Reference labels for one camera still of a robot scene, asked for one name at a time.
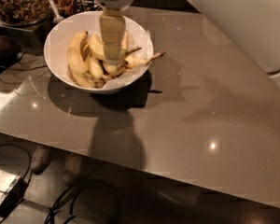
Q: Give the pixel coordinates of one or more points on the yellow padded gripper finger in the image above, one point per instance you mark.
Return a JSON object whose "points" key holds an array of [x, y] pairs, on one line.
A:
{"points": [[112, 27]]}

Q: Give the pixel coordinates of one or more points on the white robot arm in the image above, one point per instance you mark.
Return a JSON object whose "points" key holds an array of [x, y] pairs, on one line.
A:
{"points": [[252, 25]]}

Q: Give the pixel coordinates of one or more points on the back right upright banana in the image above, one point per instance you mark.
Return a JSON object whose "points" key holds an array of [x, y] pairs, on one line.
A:
{"points": [[125, 41]]}

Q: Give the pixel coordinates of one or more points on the large left yellow banana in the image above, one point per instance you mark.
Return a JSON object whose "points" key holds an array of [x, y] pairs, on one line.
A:
{"points": [[77, 68]]}

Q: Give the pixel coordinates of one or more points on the banana with long stem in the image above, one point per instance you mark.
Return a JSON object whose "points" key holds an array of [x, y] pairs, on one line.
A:
{"points": [[132, 62]]}

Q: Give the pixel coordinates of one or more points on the small middle yellow banana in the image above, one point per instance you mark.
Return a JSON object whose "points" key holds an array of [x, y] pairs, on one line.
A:
{"points": [[95, 67]]}

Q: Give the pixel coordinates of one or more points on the white ceramic bowl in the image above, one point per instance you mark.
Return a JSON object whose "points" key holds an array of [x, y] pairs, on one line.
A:
{"points": [[55, 48]]}

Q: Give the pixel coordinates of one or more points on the glass jar of nuts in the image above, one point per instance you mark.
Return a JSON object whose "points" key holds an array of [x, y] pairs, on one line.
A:
{"points": [[17, 13]]}

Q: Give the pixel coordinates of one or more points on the dark round device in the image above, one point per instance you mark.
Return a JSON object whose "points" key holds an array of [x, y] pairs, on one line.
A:
{"points": [[9, 51]]}

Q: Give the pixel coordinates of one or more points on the right light shoe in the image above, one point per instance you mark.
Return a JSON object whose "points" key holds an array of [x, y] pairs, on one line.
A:
{"points": [[72, 169]]}

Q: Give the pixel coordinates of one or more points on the light shoe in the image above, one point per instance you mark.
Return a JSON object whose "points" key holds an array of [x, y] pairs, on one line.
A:
{"points": [[72, 169], [40, 160]]}

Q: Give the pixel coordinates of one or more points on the left light shoe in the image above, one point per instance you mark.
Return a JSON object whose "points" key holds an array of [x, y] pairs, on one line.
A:
{"points": [[40, 160]]}

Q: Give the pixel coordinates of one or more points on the metal box on floor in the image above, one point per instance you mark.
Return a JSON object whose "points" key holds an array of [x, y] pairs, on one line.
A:
{"points": [[8, 193]]}

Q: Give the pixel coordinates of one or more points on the black wire basket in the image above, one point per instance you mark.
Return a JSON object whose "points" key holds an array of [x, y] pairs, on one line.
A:
{"points": [[79, 7]]}

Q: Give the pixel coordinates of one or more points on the white handled scoop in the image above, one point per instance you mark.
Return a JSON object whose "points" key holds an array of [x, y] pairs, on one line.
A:
{"points": [[57, 17]]}

